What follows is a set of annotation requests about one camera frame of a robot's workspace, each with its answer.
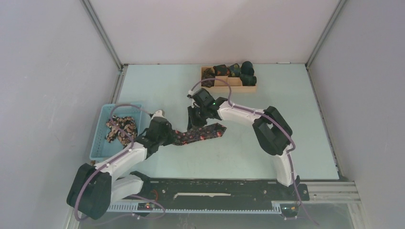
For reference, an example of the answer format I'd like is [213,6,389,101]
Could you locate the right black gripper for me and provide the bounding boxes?
[188,105,209,131]

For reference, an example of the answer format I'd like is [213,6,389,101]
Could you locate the dark green rolled tie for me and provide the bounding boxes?
[241,61,255,75]
[239,74,257,86]

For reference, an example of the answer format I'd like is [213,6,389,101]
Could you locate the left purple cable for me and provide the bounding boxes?
[74,104,154,222]

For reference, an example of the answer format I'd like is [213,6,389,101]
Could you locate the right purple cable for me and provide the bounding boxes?
[190,77,319,226]

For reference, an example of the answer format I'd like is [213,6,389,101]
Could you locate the black orange rolled tie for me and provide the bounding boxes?
[213,64,230,76]

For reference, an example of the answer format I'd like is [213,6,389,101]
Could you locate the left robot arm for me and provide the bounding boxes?
[66,110,174,222]

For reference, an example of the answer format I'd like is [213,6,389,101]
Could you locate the blue patterned rolled tie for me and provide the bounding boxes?
[228,63,241,77]

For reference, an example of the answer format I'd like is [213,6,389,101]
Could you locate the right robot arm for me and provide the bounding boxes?
[187,88,298,199]

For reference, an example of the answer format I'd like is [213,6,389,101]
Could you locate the white cable duct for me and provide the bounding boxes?
[107,202,282,214]

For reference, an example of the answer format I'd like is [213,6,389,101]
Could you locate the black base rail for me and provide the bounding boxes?
[138,178,310,211]

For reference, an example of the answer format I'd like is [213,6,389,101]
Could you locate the beige floral tie in basket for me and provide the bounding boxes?
[105,115,138,148]

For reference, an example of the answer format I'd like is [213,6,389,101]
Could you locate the light blue plastic basket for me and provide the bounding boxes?
[89,104,149,161]

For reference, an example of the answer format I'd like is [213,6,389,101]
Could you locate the dark floral rose tie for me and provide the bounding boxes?
[172,123,227,146]

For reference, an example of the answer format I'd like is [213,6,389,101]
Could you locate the dark floral rolled tie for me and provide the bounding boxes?
[201,68,216,88]

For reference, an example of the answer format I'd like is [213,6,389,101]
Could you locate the purple cable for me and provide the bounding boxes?
[74,104,154,222]
[190,77,319,226]

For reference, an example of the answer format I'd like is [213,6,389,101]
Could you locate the aluminium frame rail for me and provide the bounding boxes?
[72,180,362,209]

